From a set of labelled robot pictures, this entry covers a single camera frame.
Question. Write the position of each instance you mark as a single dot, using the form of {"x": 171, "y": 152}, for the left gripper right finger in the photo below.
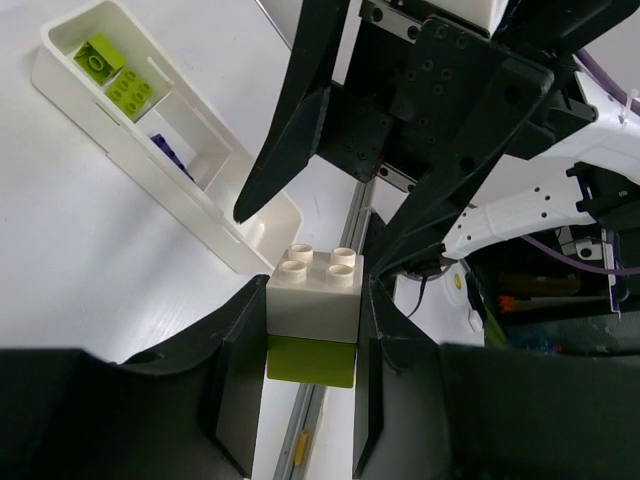
{"x": 430, "y": 411}

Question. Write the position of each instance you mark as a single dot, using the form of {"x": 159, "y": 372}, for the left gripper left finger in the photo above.
{"x": 186, "y": 408}

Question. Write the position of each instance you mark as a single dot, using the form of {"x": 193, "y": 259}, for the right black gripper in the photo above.
{"x": 429, "y": 103}

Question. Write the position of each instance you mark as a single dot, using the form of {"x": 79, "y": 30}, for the green lego brick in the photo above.
{"x": 99, "y": 58}
{"x": 306, "y": 361}
{"x": 129, "y": 92}

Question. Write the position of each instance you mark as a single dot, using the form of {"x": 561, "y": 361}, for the white lego brick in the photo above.
{"x": 316, "y": 295}

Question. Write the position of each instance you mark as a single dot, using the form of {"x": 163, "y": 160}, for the purple lego brick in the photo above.
{"x": 162, "y": 144}

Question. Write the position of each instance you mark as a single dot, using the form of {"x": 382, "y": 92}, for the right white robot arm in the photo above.
{"x": 576, "y": 160}

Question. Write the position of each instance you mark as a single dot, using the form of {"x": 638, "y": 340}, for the white divided sorting tray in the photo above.
{"x": 200, "y": 138}

